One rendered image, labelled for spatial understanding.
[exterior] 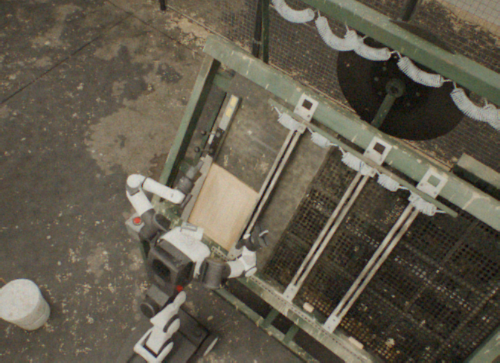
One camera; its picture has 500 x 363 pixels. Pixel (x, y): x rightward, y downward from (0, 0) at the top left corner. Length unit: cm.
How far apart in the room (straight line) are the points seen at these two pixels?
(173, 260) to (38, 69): 353
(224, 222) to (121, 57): 299
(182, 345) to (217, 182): 132
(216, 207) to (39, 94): 285
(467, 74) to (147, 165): 300
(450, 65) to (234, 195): 143
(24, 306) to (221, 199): 162
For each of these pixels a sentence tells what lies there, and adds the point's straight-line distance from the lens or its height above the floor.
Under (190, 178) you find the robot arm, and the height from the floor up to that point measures 144.
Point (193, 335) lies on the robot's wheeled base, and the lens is 360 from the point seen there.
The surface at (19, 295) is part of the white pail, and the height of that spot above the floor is 35.
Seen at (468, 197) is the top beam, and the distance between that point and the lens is 240.
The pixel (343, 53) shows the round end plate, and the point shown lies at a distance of 287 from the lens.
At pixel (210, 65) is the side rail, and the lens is 278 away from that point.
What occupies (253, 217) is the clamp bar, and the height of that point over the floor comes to 120.
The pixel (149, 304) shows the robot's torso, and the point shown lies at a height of 108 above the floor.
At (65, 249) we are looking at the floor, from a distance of 422.
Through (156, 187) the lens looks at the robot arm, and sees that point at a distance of 272.
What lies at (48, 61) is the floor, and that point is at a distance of 563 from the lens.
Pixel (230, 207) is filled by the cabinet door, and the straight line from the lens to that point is 294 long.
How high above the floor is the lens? 370
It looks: 57 degrees down
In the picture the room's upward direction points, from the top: 9 degrees clockwise
